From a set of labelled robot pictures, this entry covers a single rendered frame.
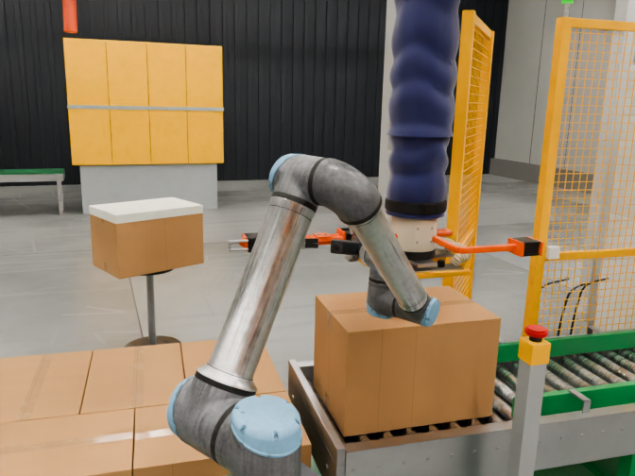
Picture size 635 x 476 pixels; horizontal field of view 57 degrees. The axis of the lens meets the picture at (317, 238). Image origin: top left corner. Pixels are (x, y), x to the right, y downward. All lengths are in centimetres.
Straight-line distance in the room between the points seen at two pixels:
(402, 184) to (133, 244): 211
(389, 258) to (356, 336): 57
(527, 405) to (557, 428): 40
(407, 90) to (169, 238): 224
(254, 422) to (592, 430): 155
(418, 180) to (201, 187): 750
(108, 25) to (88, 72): 339
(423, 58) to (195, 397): 131
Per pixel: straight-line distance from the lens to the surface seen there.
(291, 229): 139
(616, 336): 325
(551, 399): 249
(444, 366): 224
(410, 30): 209
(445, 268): 219
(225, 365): 138
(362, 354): 208
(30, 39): 1246
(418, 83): 207
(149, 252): 384
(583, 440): 252
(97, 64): 915
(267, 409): 131
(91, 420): 242
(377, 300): 183
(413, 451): 214
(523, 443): 210
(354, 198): 135
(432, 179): 211
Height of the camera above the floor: 171
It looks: 13 degrees down
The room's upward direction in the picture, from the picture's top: 1 degrees clockwise
